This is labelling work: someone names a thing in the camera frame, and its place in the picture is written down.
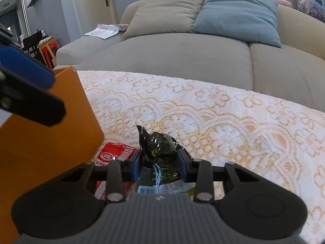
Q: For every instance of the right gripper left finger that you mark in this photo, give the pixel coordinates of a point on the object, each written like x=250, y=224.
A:
x=119, y=172

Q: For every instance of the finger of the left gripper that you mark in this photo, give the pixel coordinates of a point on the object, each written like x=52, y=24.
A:
x=24, y=98
x=26, y=67

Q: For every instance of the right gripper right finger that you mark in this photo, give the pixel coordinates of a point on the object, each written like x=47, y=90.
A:
x=197, y=171

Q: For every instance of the black snack packet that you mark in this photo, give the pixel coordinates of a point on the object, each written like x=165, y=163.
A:
x=160, y=172

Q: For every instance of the black dining chair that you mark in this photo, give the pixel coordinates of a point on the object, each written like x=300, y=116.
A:
x=30, y=45

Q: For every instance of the orange cardboard box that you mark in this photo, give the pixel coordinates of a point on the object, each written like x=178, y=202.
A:
x=32, y=154

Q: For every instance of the white lace tablecloth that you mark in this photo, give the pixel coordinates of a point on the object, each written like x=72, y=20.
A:
x=280, y=140

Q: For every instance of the open magazine on sofa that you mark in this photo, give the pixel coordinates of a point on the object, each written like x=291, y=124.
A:
x=104, y=31

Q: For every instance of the beige door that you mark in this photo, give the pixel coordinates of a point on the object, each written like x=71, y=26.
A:
x=90, y=13

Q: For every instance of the grey sofa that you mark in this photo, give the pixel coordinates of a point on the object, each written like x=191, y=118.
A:
x=294, y=72

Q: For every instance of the blue cushion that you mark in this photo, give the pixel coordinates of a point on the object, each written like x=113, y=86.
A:
x=250, y=21

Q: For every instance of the beige cushion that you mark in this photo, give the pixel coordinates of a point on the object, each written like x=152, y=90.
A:
x=146, y=17

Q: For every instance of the wall shelf with plant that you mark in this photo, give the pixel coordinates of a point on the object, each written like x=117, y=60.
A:
x=32, y=3

